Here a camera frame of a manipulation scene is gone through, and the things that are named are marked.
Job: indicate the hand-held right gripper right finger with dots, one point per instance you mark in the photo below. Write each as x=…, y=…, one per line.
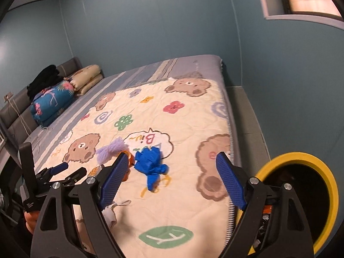
x=231, y=185

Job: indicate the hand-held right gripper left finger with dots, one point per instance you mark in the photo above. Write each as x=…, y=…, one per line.
x=115, y=180

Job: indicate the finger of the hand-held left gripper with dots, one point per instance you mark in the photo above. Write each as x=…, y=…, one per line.
x=57, y=168
x=76, y=176

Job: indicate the purple foam fruit net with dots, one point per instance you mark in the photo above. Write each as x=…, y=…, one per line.
x=113, y=149

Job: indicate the white tissue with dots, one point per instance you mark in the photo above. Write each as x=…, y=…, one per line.
x=111, y=216

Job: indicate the blue rubber glove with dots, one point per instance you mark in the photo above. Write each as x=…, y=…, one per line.
x=149, y=164

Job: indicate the orange brown snack wrapper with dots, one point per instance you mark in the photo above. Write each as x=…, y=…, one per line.
x=267, y=209

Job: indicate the black bin with yellow rim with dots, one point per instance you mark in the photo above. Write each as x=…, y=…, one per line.
x=303, y=161

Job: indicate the person's left hand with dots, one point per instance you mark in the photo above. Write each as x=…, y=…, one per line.
x=31, y=220

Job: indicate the grey padded headboard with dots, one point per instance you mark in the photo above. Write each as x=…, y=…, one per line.
x=16, y=113

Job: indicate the folded blue floral quilt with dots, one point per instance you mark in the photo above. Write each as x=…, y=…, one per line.
x=51, y=102

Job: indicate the bear print cream blanket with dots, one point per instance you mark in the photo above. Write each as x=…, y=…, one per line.
x=182, y=129

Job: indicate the pile of black clothes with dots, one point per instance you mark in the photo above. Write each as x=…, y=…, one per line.
x=44, y=79

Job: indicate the folded beige quilt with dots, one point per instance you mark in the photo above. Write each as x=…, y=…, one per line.
x=86, y=79

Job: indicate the bed with striped grey sheet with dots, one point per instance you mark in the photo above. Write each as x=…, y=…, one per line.
x=150, y=71

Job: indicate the wall socket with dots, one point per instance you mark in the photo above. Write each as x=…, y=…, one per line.
x=8, y=96

